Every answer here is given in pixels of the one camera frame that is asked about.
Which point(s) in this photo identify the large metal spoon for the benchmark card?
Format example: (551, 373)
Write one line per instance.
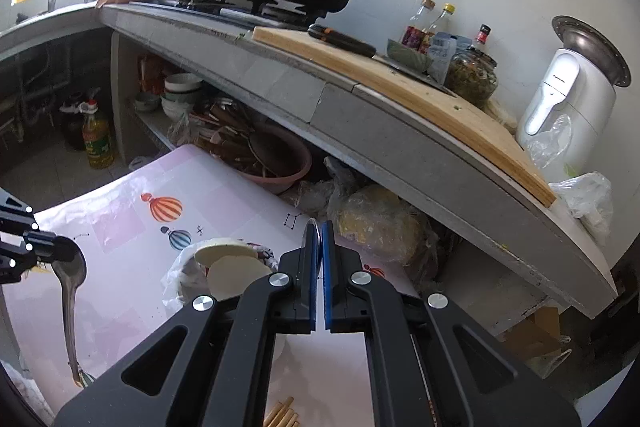
(70, 272)

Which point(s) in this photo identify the glass bottle with yellow cap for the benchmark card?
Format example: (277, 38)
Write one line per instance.
(442, 24)

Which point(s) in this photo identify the sauce bottle with brown cap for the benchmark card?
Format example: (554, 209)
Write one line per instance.
(417, 34)

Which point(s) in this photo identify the knotted clear plastic bag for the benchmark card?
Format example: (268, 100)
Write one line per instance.
(180, 129)

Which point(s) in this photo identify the white plastic bag liner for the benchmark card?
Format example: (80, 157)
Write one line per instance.
(175, 282)

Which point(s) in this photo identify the green bowl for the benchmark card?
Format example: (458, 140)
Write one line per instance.
(148, 104)

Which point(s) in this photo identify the gas stove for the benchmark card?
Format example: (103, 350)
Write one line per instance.
(210, 4)

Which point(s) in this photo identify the stack of white bowls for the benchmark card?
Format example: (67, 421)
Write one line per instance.
(182, 94)

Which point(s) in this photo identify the white kitchen appliance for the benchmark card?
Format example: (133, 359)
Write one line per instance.
(575, 107)

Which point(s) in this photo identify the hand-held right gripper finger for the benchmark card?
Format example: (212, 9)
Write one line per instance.
(315, 307)
(327, 297)

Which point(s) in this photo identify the grey concrete kitchen counter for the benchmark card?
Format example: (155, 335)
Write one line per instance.
(300, 77)

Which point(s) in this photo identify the pink basin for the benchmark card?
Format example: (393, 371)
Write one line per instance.
(295, 162)

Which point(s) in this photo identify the wooden chopstick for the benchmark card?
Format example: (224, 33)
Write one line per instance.
(296, 423)
(287, 421)
(280, 412)

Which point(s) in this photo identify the white shell-shaped spoon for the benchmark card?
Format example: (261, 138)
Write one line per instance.
(235, 279)

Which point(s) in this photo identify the yellow cooking oil bottle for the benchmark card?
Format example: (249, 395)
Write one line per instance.
(97, 142)

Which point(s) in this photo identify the red packet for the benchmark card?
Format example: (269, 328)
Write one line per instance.
(152, 77)

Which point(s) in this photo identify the blue and white packet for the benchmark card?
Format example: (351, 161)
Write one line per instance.
(447, 52)

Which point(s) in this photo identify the crumpled white plastic bag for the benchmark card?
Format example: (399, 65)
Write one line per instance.
(585, 202)

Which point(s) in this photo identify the bottle with red black cap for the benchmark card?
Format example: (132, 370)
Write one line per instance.
(482, 38)

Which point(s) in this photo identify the grey drain pipes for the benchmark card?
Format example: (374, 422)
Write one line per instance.
(22, 97)

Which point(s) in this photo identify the glass jar of pickles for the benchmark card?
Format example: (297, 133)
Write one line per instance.
(470, 79)

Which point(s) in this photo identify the white round ladle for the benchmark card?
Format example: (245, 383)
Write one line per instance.
(225, 254)

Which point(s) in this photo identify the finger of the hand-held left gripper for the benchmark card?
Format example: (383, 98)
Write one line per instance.
(35, 249)
(20, 214)

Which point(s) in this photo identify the large round steel lid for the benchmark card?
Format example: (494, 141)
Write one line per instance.
(595, 47)

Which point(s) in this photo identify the wooden cutting board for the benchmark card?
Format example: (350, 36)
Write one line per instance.
(400, 107)

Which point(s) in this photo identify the dark jar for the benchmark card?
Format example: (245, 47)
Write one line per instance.
(74, 127)

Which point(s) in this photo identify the plastic bag of yellow food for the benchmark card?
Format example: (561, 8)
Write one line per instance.
(375, 222)

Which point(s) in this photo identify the cardboard box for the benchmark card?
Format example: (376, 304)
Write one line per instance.
(540, 327)

